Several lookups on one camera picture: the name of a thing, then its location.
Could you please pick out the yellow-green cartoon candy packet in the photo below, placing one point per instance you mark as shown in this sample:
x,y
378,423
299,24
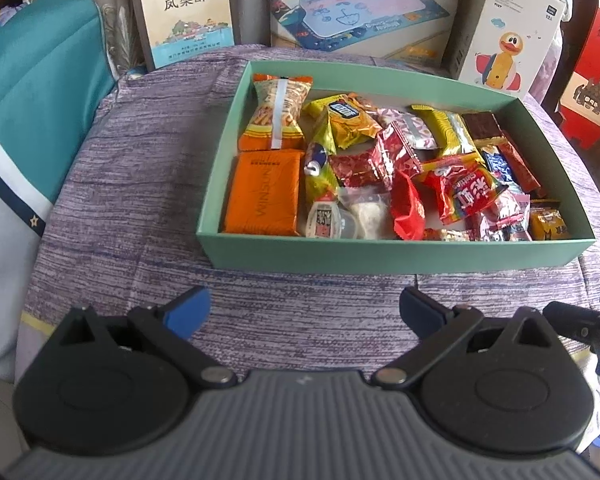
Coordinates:
x,y
320,180

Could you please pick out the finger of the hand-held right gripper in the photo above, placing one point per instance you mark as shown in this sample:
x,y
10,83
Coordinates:
x,y
580,322

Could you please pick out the teal and white chair cover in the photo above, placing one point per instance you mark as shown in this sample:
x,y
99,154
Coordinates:
x,y
30,110

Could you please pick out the grey pole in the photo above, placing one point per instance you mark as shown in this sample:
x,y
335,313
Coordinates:
x,y
252,0

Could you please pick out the yellow wavy striped packet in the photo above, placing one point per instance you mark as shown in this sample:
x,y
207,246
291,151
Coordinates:
x,y
447,132

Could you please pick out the pink fruit print packet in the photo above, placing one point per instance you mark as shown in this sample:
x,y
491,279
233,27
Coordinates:
x,y
502,210

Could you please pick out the red rainbow candy bag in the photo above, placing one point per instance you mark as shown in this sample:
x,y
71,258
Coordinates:
x,y
460,190

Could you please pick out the drawing mat toy box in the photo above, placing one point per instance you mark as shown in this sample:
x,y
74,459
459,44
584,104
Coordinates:
x,y
360,10

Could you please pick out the blue cracker packet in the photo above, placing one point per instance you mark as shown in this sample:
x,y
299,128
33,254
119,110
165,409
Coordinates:
x,y
497,165

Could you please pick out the brown framed pastry gift box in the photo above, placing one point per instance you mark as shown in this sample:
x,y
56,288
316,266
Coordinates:
x,y
185,10

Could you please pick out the small red foil packet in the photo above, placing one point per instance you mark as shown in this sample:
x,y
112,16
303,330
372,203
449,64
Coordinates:
x,y
355,170

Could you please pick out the brown foil packet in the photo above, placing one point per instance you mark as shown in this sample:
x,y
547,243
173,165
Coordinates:
x,y
482,127

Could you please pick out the red paper bag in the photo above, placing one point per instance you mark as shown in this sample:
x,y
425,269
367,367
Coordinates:
x,y
595,90

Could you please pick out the orange jelly cup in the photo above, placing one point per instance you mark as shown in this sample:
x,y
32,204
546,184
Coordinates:
x,y
447,235

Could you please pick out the striped cracker stick packet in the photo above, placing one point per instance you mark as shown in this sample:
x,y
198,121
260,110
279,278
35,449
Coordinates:
x,y
272,120

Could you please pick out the gold packet with dark label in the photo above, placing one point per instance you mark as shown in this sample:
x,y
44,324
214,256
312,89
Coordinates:
x,y
347,120

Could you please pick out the pink leaf pattern packet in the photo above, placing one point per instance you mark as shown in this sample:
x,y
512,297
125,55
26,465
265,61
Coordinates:
x,y
415,130

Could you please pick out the green cardboard box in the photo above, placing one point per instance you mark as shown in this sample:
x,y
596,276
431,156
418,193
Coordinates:
x,y
330,255

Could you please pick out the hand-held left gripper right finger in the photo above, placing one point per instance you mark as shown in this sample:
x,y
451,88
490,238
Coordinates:
x,y
425,312

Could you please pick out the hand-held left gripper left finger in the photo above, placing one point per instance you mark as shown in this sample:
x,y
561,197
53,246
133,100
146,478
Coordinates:
x,y
190,312

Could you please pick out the red patterned foil packet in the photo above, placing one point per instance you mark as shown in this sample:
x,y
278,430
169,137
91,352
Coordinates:
x,y
395,157

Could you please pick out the white jelly cup pink label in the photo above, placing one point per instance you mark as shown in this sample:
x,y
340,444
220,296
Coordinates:
x,y
322,220

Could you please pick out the pink candy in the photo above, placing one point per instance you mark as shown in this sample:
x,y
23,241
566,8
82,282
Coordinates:
x,y
372,212

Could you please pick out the white duck toy box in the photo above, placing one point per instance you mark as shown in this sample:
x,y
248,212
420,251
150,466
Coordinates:
x,y
510,35

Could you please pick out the orange foil packet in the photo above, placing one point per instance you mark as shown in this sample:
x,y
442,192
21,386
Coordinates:
x,y
262,195

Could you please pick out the long red-orange packet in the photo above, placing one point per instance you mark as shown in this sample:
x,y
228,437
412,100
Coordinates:
x,y
522,167

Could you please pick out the yellow and brown small packet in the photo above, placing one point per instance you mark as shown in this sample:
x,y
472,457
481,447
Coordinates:
x,y
547,222

